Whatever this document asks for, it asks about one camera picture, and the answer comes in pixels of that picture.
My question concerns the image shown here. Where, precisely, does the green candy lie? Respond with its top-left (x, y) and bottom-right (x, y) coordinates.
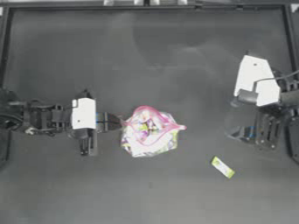
top-left (210, 156), bottom-right (236, 179)

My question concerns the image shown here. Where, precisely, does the clear bag with pink zip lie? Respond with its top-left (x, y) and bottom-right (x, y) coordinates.
top-left (119, 104), bottom-right (188, 158)

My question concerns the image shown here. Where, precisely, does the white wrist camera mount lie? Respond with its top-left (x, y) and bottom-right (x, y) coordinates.
top-left (232, 54), bottom-right (283, 108)
top-left (70, 97), bottom-right (99, 131)

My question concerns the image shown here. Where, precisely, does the black table frame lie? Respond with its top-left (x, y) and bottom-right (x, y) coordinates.
top-left (0, 0), bottom-right (299, 170)

